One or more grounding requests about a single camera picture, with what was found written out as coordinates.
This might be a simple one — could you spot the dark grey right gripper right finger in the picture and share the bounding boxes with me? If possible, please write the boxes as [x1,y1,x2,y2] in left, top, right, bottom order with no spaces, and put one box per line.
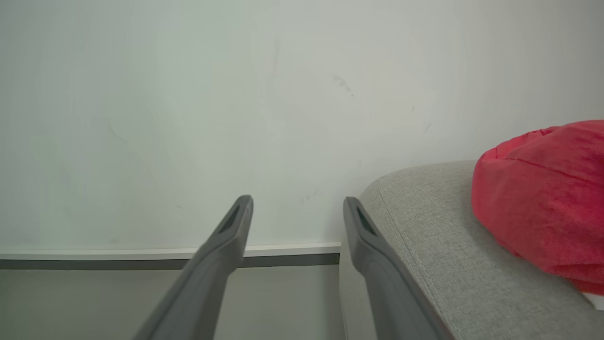
[343,196,456,340]

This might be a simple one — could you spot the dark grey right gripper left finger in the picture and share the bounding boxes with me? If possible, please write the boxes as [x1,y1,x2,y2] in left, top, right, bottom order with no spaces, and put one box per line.
[133,195,254,340]

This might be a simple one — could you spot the red garment with white hood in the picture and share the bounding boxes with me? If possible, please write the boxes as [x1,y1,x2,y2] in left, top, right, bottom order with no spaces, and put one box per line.
[471,120,604,311]

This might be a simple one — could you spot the grey fabric sofa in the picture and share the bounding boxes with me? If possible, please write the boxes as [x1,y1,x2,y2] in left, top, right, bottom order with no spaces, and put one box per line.
[339,160,604,340]

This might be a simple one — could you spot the white baseboard strip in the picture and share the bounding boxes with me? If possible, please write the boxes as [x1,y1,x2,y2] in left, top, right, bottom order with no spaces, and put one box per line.
[0,242,341,271]

